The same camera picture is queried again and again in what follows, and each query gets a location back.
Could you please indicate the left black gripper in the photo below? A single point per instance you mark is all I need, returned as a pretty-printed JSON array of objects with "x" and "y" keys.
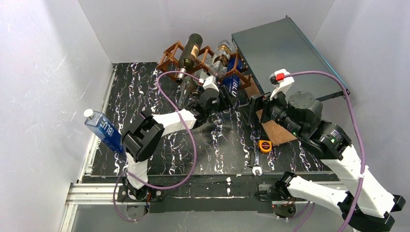
[{"x": 222, "y": 98}]

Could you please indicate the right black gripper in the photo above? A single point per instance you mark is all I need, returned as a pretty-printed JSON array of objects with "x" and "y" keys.
[{"x": 256, "y": 107}]

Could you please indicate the clear square liquor bottle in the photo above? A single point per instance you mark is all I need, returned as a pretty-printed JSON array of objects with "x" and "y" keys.
[
  {"x": 203, "y": 78},
  {"x": 220, "y": 59}
]

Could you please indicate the blue square glass bottle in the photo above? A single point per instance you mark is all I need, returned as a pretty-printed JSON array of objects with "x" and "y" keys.
[
  {"x": 232, "y": 82},
  {"x": 101, "y": 126}
]

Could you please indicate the dark green wine bottle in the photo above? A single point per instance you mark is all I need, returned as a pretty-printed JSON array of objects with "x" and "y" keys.
[{"x": 190, "y": 52}]

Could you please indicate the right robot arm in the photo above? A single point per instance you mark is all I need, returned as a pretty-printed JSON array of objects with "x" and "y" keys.
[{"x": 364, "y": 204}]

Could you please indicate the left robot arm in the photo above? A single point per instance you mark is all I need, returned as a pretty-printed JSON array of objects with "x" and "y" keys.
[{"x": 142, "y": 137}]

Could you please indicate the clear wine glass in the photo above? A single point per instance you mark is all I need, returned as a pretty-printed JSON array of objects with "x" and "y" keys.
[{"x": 186, "y": 89}]

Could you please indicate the brown wooden wine rack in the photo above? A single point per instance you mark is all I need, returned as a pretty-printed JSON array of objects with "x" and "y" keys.
[{"x": 169, "y": 58}]

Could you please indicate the brown wooden board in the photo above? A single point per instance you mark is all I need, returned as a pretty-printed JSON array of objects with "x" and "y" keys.
[{"x": 275, "y": 133}]

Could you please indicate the orange tape measure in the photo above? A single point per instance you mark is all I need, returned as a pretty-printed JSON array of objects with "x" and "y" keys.
[{"x": 265, "y": 146}]

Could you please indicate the black comb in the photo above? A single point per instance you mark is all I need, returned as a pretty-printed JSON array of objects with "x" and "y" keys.
[{"x": 250, "y": 159}]

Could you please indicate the silver wrench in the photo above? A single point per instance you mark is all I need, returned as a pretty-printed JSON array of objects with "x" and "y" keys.
[{"x": 256, "y": 169}]

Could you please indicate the dark grey flat box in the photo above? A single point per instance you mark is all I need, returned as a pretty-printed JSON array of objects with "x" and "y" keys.
[{"x": 278, "y": 45}]

